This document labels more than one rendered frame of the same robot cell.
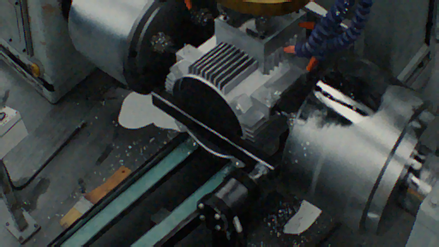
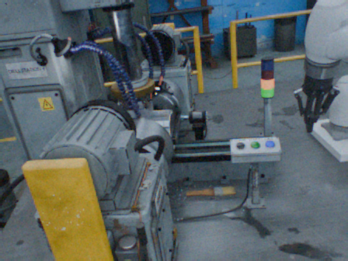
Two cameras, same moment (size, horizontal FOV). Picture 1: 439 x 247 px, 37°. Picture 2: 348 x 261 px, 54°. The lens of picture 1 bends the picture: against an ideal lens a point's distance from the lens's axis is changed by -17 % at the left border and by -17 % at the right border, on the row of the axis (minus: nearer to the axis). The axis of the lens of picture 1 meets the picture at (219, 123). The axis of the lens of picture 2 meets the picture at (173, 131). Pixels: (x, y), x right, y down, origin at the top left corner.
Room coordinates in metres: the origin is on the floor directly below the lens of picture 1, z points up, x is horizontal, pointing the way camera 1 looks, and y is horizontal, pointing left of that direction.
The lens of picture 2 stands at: (1.59, 1.15, 1.66)
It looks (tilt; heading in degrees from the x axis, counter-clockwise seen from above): 26 degrees down; 237
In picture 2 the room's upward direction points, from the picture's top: 8 degrees counter-clockwise
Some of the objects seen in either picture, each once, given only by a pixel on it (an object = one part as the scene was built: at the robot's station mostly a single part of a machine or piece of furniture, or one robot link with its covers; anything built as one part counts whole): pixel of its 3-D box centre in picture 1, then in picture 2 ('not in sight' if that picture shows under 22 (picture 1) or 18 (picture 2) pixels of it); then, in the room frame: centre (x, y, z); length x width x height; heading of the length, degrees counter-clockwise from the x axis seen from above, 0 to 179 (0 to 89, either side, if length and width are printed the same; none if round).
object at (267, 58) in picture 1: (261, 30); (137, 113); (0.96, -0.08, 1.11); 0.12 x 0.11 x 0.07; 137
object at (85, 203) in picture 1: (95, 200); (210, 192); (0.85, 0.24, 0.80); 0.21 x 0.05 x 0.01; 142
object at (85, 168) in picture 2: not in sight; (112, 194); (1.34, 0.44, 1.16); 0.33 x 0.26 x 0.42; 47
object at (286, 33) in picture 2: not in sight; (284, 33); (-3.70, -2.87, 0.30); 0.39 x 0.39 x 0.60
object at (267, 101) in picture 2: not in sight; (267, 99); (0.33, 0.10, 1.01); 0.08 x 0.08 x 0.42; 47
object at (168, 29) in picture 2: not in sight; (170, 61); (0.47, -0.49, 1.16); 0.33 x 0.26 x 0.42; 47
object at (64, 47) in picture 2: not in sight; (50, 50); (1.26, -0.03, 1.46); 0.18 x 0.11 x 0.13; 137
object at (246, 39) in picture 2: not in sight; (240, 34); (-2.95, -3.25, 0.41); 0.52 x 0.47 x 0.82; 148
